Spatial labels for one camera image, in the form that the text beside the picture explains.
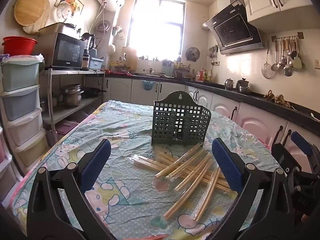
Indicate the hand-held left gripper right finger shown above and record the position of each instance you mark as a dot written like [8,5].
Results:
[226,165]

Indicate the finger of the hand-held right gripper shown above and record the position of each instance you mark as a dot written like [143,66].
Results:
[301,141]
[283,155]

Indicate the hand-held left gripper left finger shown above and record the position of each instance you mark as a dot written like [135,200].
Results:
[96,165]

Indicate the bunch of bamboo chopsticks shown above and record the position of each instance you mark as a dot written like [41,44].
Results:
[197,171]

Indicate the green plastic utensil holder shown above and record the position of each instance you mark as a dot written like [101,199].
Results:
[178,101]

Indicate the small hanging utensils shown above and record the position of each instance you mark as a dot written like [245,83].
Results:
[213,53]

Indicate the pink storage box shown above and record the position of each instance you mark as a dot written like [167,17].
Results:
[67,127]

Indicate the dried ginger roots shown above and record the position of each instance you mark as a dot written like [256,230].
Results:
[277,98]

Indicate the cartoon cat printed tablecloth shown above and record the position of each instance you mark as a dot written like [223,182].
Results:
[125,205]

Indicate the black kitchen countertop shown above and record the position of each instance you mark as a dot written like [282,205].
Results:
[262,102]

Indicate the black frying pan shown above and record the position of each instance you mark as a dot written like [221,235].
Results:
[91,92]

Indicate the stacked steel cooking pots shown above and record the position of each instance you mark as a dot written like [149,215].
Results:
[71,96]

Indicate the pale green spatula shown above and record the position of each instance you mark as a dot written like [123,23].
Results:
[298,63]

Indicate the white base cabinets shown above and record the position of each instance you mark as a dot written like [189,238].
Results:
[117,90]

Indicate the steel slotted ladle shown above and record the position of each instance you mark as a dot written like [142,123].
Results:
[275,67]

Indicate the steel kettle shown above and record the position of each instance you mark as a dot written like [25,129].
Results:
[228,84]

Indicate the steel kettles on counter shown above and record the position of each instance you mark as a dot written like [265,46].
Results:
[243,83]

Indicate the steel spoon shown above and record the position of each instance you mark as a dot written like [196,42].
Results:
[283,60]

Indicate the black spoon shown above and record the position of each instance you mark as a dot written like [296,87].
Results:
[293,53]

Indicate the pink plastic drawer tower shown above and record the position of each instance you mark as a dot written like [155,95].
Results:
[5,170]

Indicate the red condiment bottle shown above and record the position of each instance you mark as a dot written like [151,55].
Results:
[200,75]

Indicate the red dishcloth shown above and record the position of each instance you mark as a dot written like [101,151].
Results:
[120,73]

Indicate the metal shelf rack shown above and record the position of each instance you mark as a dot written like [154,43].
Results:
[75,72]

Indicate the blue hanging bin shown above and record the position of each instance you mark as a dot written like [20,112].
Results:
[148,85]

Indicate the pastel plastic drawer tower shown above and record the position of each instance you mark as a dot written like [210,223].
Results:
[20,100]

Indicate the blue plastic box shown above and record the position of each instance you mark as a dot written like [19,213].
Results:
[96,63]

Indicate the black dish rack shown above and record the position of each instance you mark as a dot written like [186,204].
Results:
[182,71]

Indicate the grey small appliance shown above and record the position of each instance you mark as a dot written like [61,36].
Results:
[93,52]

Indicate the wooden cutting board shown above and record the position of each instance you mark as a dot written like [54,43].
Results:
[130,57]

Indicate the teal knife block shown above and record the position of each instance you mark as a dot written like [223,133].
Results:
[167,68]

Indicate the black microwave oven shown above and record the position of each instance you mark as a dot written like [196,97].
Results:
[67,52]

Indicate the white hanging bowl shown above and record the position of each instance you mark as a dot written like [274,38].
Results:
[112,48]

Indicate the black blender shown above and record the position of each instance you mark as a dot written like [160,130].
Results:
[88,42]

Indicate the black range hood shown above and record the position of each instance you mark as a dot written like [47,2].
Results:
[232,30]

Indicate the red plastic basin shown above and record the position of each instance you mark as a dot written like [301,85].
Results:
[18,46]

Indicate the metal tray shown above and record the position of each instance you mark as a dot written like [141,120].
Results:
[56,28]

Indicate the kitchen window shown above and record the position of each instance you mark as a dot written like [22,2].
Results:
[156,30]

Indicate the round straw mat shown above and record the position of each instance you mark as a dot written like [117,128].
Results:
[42,25]

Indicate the white plastic cover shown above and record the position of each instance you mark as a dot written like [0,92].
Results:
[64,12]

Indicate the round bamboo tray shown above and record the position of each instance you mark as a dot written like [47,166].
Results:
[28,6]

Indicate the white wall socket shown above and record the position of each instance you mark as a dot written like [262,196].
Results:
[317,64]

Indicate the metal utensil rail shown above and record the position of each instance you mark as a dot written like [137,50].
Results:
[287,36]

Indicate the small wall fan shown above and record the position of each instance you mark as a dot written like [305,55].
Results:
[192,54]

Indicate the wall-mounted utensil cup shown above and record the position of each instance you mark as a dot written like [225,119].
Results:
[117,31]

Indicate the fruit wall poster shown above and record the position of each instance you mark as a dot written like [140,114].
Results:
[75,1]

